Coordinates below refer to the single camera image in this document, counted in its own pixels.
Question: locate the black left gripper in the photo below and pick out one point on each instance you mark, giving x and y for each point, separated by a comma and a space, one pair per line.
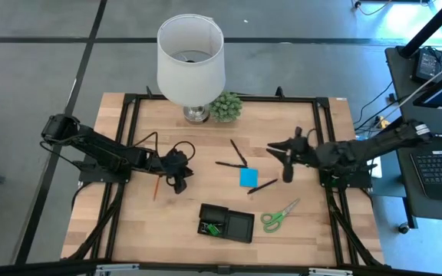
177, 166

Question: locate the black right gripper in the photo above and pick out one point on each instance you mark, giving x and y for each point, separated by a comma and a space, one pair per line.
301, 153

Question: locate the yellow pencil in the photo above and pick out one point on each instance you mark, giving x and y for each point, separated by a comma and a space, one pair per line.
156, 189

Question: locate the black pen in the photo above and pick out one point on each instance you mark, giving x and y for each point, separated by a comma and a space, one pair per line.
263, 186
228, 165
239, 153

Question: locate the blue sticky note pad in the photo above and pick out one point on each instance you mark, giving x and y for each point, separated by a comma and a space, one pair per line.
249, 177

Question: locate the black binder clip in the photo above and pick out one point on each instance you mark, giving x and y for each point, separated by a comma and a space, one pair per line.
204, 228

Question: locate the green eraser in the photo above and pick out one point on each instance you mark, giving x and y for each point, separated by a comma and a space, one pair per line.
214, 229

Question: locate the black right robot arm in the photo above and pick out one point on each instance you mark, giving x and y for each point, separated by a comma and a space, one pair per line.
359, 149

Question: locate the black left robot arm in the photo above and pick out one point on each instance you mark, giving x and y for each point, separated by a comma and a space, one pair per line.
102, 149

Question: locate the black mesh desk organizer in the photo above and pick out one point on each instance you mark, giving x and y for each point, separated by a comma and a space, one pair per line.
240, 226

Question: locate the potted green succulent plant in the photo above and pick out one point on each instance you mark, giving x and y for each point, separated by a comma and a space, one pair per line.
225, 107

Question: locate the white-shade silver table lamp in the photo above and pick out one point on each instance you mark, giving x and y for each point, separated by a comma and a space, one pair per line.
190, 80

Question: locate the white paper sheet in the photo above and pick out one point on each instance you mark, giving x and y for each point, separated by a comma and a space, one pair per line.
377, 170

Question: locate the yellow connector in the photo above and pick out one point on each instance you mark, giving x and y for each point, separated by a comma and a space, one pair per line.
383, 122

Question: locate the black side desk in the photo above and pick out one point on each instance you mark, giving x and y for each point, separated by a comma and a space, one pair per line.
401, 92

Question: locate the black caster wheel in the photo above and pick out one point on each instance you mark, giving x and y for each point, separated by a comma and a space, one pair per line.
403, 229

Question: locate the black keyboard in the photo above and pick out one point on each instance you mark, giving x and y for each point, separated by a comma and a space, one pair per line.
439, 168

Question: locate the black power adapter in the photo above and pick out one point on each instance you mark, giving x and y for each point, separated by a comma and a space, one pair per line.
426, 65

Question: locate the black crossbeam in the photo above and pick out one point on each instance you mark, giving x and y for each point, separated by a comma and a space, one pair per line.
33, 268

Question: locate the black diagonal pole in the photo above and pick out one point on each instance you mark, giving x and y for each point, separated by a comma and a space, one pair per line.
432, 27

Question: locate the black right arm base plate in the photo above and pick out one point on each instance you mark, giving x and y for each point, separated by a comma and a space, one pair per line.
353, 183

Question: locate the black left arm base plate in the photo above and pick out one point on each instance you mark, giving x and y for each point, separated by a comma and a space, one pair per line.
90, 176

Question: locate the silver bracket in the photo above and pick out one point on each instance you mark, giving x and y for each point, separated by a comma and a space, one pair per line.
330, 272
117, 267

